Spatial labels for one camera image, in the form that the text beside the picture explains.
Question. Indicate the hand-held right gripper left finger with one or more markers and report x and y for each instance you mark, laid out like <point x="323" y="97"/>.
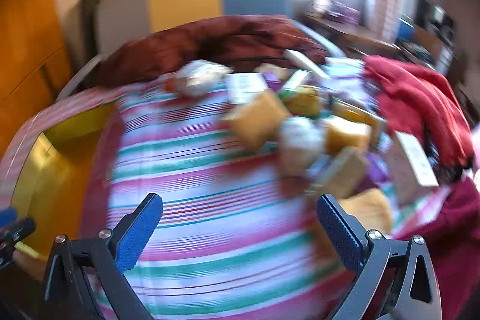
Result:
<point x="138" y="230"/>

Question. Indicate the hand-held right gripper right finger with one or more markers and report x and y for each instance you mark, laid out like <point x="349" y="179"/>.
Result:
<point x="339" y="233"/>

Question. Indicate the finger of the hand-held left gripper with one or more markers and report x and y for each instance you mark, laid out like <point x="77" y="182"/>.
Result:
<point x="17" y="228"/>

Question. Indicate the yellow cake block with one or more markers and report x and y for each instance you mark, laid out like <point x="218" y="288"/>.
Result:
<point x="347" y="134"/>
<point x="343" y="172"/>
<point x="258" y="119"/>
<point x="367" y="207"/>

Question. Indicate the gold box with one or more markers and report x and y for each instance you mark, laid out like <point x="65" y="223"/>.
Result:
<point x="56" y="173"/>

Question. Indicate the purple packet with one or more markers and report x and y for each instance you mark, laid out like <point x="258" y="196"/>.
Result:
<point x="375" y="170"/>
<point x="272" y="82"/>

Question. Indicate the white cake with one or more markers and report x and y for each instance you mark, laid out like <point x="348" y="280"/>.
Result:
<point x="300" y="145"/>

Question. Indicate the white labelled box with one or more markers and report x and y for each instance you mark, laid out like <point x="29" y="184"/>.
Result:
<point x="414" y="162"/>

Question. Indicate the yellow green box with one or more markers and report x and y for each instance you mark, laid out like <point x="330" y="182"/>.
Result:
<point x="360" y="115"/>

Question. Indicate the yellow snack packet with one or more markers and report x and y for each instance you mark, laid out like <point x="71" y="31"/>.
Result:
<point x="303" y="98"/>

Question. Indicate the silver orange snack packet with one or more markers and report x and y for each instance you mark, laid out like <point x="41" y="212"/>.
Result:
<point x="198" y="78"/>

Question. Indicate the white printed box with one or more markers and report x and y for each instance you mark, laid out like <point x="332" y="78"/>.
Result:
<point x="243" y="85"/>

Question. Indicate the striped pink green blanket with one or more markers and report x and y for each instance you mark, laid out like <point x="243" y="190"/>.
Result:
<point x="210" y="192"/>

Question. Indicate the maroon cloth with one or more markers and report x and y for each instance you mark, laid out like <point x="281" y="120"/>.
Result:
<point x="457" y="215"/>

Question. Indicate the red cloth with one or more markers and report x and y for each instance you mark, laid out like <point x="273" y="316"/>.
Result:
<point x="416" y="95"/>

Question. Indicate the orange wardrobe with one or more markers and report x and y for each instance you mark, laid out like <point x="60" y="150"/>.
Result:
<point x="26" y="42"/>

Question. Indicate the wooden desk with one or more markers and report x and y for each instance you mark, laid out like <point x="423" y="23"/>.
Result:
<point x="356" y="33"/>

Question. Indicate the dark brown-red cloth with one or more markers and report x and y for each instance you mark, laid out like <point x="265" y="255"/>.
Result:
<point x="232" y="39"/>

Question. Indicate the cardboard box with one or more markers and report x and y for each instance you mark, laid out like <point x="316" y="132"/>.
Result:
<point x="427" y="39"/>

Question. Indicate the blue container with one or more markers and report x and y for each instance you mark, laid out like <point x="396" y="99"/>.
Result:
<point x="405" y="28"/>

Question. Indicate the grey yellow blue headboard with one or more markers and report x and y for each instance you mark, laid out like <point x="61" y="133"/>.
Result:
<point x="183" y="1"/>

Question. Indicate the black stereo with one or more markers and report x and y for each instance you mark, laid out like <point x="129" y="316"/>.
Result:
<point x="435" y="16"/>

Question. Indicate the white bed frame rail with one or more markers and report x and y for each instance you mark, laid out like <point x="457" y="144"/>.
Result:
<point x="80" y="74"/>

